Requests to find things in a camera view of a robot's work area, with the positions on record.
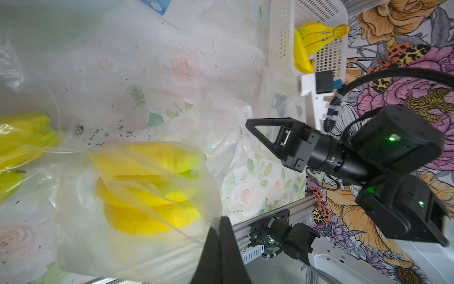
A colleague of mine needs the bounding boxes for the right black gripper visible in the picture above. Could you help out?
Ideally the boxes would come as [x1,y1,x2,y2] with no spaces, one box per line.
[245,118,341,172]

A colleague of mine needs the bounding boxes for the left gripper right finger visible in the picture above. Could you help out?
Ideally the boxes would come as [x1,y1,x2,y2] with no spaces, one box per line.
[220,217,252,284]

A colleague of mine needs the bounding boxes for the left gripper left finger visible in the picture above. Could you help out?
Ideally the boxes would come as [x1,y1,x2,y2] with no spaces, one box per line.
[190,227,222,284]

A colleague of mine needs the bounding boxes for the single yellow banana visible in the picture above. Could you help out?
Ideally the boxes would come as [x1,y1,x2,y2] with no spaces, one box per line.
[293,29,314,74]

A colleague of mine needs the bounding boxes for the clear zip-top bag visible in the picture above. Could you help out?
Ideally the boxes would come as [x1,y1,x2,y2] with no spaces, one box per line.
[56,102,253,284]
[1,37,84,204]

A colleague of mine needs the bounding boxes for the panda print zip-top bag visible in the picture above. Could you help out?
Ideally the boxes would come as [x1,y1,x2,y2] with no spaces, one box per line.
[253,66,306,123]

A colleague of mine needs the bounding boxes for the yellow banana bunch small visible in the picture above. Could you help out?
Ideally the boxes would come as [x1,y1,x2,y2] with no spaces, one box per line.
[89,142,206,235]

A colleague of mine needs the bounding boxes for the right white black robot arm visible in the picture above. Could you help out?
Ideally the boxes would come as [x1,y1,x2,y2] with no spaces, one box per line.
[246,105,454,284]

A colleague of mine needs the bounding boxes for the white plastic basket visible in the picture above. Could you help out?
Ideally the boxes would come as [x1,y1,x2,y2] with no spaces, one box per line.
[268,0,349,81]

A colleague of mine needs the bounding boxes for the blue lid storage box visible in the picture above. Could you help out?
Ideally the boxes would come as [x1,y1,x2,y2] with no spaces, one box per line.
[140,0,171,16]

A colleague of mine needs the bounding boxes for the aluminium front rail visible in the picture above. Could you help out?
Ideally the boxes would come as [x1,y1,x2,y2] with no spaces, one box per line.
[190,209,320,284]

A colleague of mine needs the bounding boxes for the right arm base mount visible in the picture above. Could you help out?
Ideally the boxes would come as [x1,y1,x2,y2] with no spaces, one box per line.
[248,209,320,265]

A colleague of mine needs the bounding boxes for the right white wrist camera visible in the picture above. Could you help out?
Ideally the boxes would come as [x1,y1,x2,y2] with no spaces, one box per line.
[299,71,334,133]

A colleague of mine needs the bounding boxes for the right black corrugated cable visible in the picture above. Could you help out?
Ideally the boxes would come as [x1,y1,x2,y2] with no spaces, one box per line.
[323,67,454,133]

